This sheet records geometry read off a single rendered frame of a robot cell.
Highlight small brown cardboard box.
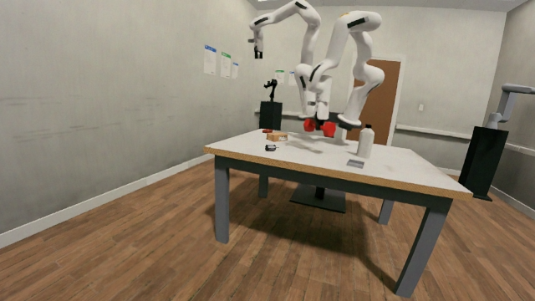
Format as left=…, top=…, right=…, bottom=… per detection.
left=266, top=132, right=288, bottom=142

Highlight white bottle with black cap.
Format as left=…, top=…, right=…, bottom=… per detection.
left=356, top=124, right=375, bottom=159

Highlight red dumbbell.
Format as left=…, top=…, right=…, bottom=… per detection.
left=303, top=119, right=336, bottom=136

